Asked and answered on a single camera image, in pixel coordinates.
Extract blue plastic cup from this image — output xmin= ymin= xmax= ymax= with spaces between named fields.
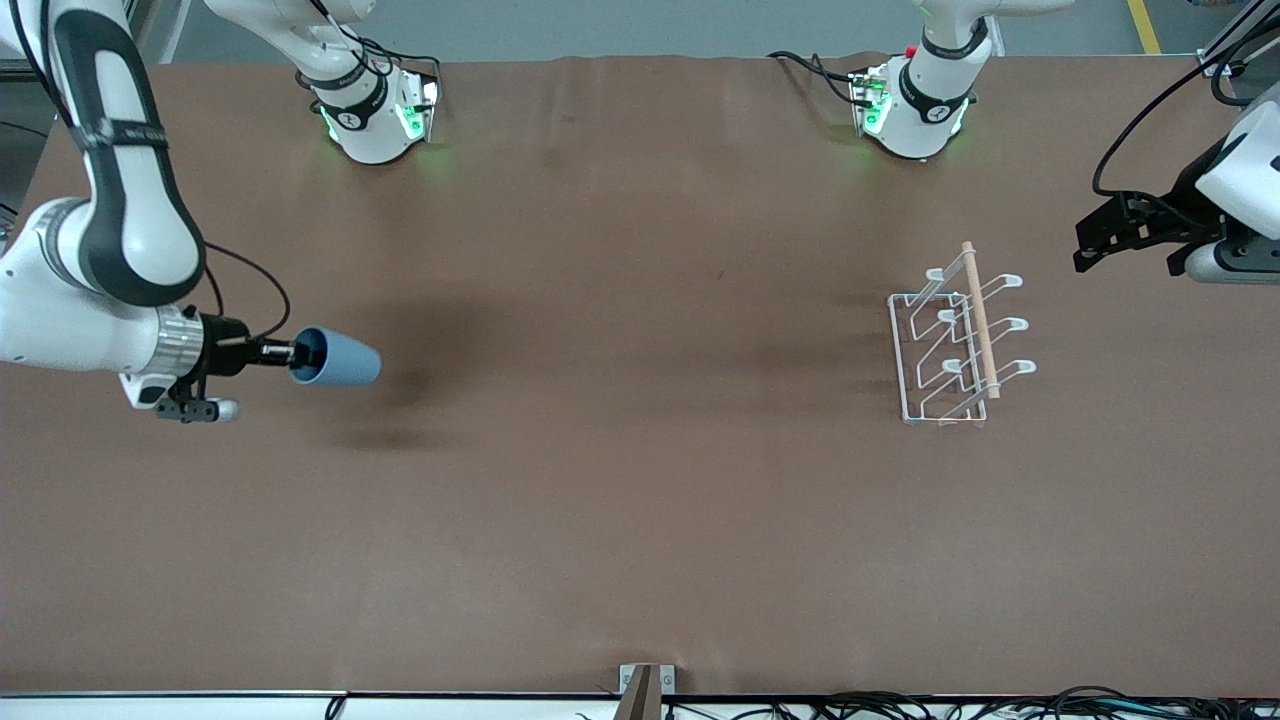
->
xmin=289 ymin=326 xmax=383 ymax=389

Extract brown table cover sheet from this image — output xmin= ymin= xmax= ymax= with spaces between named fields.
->
xmin=0 ymin=52 xmax=1280 ymax=698

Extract black right arm gripper cable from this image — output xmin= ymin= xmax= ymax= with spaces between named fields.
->
xmin=204 ymin=242 xmax=293 ymax=343

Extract black arm gripper cable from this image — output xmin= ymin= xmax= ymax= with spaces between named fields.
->
xmin=1091 ymin=33 xmax=1280 ymax=203
xmin=204 ymin=242 xmax=293 ymax=343

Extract black left arm gripper cable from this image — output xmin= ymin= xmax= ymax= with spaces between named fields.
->
xmin=1091 ymin=33 xmax=1280 ymax=203

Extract white wire cup holder rack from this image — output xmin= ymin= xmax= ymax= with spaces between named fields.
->
xmin=887 ymin=241 xmax=1038 ymax=428

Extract aluminium frame profile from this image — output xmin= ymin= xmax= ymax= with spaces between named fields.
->
xmin=1197 ymin=0 xmax=1280 ymax=80

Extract black right arm base cable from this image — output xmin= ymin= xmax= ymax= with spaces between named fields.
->
xmin=355 ymin=35 xmax=444 ymax=87

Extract black arm base cable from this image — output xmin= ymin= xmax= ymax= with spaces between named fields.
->
xmin=355 ymin=35 xmax=444 ymax=87
xmin=767 ymin=49 xmax=864 ymax=107

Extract black left arm base cable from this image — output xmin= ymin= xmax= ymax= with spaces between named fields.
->
xmin=767 ymin=49 xmax=864 ymax=107

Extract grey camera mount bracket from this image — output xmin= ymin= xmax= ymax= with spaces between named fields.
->
xmin=614 ymin=664 xmax=677 ymax=720

